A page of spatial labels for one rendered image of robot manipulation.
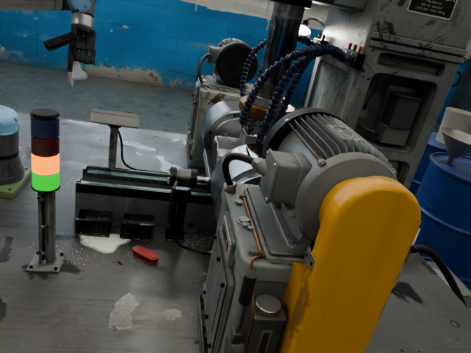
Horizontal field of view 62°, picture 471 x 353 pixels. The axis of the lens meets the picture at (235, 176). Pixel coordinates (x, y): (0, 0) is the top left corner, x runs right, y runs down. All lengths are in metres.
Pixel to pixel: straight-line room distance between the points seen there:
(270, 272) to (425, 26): 0.82
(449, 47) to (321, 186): 0.77
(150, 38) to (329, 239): 6.32
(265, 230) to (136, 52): 6.20
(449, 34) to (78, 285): 1.17
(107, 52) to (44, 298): 5.97
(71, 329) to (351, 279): 0.65
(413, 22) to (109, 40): 5.94
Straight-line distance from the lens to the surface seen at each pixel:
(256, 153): 1.06
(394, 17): 1.17
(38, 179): 1.02
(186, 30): 6.69
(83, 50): 1.57
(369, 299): 0.62
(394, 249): 0.58
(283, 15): 1.20
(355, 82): 1.16
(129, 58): 6.80
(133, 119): 1.51
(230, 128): 1.45
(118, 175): 1.38
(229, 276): 0.70
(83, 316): 1.02
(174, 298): 1.07
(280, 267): 0.64
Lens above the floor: 1.52
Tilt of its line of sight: 24 degrees down
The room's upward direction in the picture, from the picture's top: 12 degrees clockwise
